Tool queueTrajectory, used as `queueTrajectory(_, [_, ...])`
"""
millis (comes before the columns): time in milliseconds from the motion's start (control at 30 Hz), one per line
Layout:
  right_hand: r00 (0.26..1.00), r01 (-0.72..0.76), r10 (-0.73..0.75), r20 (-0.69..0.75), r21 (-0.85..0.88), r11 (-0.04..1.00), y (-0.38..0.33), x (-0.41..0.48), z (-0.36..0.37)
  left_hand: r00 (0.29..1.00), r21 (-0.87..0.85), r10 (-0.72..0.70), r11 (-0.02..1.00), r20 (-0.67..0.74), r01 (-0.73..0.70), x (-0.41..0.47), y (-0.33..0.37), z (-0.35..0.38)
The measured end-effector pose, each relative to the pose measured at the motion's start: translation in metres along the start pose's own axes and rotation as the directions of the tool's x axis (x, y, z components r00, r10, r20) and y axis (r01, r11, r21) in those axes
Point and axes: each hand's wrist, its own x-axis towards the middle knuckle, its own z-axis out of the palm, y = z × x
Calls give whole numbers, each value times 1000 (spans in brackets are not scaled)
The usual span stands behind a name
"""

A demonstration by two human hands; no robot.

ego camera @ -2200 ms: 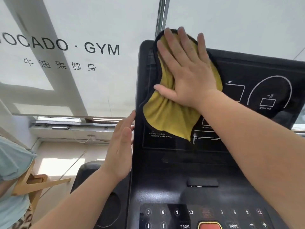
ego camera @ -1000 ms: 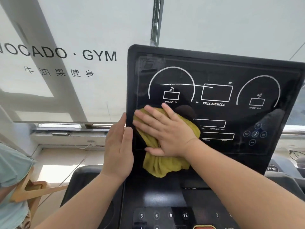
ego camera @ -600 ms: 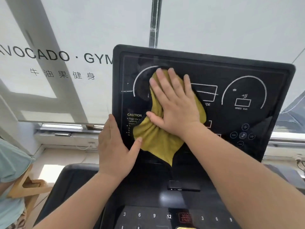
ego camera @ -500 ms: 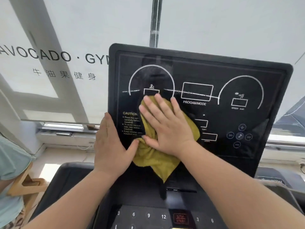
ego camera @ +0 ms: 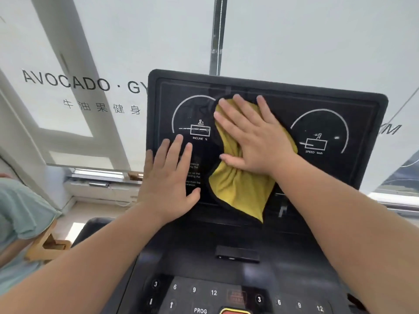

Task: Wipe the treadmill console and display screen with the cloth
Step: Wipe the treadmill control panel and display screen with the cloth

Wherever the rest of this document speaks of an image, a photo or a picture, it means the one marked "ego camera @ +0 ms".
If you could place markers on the person's right hand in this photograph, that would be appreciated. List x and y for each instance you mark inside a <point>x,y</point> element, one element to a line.
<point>258,143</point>

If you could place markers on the person's left hand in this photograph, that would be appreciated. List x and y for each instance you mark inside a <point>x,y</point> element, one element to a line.
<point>165,192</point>

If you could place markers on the person's right little finger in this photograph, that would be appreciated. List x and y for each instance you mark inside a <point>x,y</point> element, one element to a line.
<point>266,109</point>

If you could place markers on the person's right thumb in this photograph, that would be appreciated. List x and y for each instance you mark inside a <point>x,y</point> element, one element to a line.
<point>232,160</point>

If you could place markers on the person's right middle finger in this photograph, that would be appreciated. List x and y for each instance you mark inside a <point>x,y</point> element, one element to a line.
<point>233,111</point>

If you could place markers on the person's left little finger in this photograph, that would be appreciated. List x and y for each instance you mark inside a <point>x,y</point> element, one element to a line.
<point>149,165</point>

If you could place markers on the person's left middle finger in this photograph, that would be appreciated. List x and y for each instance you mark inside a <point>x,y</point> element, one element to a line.
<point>175,152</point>

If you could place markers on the person's left thumb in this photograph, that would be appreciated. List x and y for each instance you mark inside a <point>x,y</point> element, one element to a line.
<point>193,198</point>

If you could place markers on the yellow microfibre cleaning cloth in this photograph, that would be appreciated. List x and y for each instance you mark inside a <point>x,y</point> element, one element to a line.
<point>240,189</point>

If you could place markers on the person's left forearm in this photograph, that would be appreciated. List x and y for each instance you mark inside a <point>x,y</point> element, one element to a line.
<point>85,271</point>

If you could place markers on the person's right forearm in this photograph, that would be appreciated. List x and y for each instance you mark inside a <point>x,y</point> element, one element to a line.
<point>353,238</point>

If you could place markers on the white window sill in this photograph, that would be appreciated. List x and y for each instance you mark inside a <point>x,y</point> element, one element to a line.
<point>104,188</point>

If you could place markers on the small black rectangular device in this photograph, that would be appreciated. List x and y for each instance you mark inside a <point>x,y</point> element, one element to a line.
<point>237,254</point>

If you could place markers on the dark window mullion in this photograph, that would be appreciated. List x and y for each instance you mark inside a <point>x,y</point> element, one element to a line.
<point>217,35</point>

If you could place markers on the black treadmill console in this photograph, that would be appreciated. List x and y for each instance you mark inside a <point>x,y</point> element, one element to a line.
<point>327,179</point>

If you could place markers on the red stop button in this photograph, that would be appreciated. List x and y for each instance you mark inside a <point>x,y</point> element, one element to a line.
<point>234,311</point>

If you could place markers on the light wooden stand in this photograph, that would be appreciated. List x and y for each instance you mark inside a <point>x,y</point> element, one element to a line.
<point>49,246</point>

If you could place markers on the grey neighbouring exercise machine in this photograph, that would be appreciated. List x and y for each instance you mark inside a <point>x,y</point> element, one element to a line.
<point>397,183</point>

